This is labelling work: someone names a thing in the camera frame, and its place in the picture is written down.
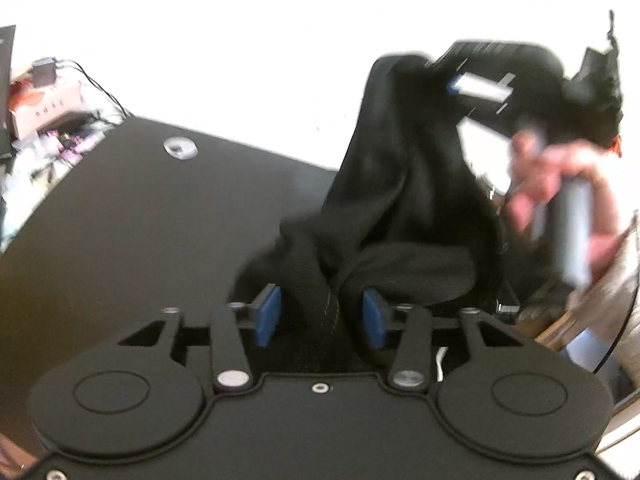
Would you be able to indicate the silver desk grommet left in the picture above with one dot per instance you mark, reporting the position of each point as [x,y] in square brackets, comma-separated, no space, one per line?
[180,147]

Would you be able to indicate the person right hand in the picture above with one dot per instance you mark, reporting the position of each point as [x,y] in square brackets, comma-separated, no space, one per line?
[537,173]

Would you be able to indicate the pink power strip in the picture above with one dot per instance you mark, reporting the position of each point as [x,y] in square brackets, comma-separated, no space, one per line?
[34,110]

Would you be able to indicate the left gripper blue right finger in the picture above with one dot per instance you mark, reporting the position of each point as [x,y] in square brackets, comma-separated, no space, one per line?
[405,328]

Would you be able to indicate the black charger adapter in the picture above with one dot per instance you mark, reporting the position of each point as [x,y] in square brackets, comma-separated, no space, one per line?
[43,72]

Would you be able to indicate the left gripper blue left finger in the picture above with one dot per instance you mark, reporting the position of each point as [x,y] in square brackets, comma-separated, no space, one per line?
[228,325]

